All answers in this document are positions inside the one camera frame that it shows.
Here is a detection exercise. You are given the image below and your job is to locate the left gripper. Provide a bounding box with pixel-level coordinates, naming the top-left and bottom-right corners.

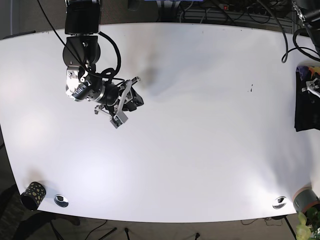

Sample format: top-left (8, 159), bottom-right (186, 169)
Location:
top-left (301, 75), bottom-right (320, 98)

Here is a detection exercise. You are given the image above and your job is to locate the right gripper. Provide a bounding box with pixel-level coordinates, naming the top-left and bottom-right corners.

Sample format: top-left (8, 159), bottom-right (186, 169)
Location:
top-left (94, 76), bottom-right (144, 129)

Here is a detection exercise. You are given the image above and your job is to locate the black flame graphic T-shirt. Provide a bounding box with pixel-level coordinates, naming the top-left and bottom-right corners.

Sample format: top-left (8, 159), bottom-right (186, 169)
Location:
top-left (294, 65), bottom-right (320, 132)

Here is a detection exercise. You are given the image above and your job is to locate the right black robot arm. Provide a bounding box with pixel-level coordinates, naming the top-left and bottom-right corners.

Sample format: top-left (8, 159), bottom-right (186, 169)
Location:
top-left (62, 0), bottom-right (144, 128)

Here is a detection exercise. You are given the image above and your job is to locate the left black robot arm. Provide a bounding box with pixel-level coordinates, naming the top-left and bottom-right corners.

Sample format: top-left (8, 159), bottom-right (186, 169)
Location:
top-left (291, 0), bottom-right (320, 98)

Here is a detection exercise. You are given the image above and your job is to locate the grey plant pot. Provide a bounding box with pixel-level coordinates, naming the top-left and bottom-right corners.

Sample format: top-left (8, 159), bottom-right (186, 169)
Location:
top-left (292, 187), bottom-right (320, 213)

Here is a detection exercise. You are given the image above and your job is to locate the right metal table grommet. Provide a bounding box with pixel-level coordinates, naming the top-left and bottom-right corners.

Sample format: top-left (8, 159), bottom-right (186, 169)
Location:
top-left (272, 196), bottom-right (288, 210)

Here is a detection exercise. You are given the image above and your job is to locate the metal table grommet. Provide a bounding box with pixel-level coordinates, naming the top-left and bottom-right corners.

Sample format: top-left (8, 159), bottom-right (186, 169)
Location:
top-left (272, 196), bottom-right (288, 210)
top-left (54, 194), bottom-right (69, 208)

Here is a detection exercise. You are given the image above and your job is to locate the left metal table grommet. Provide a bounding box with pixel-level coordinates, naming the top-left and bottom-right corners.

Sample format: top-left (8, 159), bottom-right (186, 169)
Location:
top-left (54, 194), bottom-right (69, 208)

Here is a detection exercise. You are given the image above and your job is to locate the black floral cup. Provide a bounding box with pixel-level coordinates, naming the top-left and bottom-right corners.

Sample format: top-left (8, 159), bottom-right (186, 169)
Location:
top-left (20, 181), bottom-right (47, 211)

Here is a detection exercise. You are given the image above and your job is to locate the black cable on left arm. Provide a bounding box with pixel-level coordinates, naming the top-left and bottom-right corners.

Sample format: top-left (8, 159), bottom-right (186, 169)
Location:
top-left (260, 0), bottom-right (320, 64)

